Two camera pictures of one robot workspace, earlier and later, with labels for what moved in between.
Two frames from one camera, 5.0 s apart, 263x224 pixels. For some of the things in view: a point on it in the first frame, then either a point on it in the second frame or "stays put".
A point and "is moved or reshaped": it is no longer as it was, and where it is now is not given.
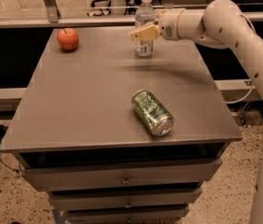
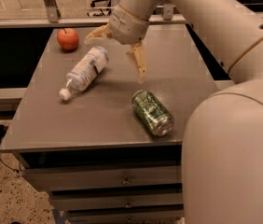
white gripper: [168, 27] -> [128, 28]
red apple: [67, 39] stays put
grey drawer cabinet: [75, 129] stays put
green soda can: [152, 112] stays put
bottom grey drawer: [129, 216] stays put
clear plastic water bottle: [145, 16] is moved or reshaped
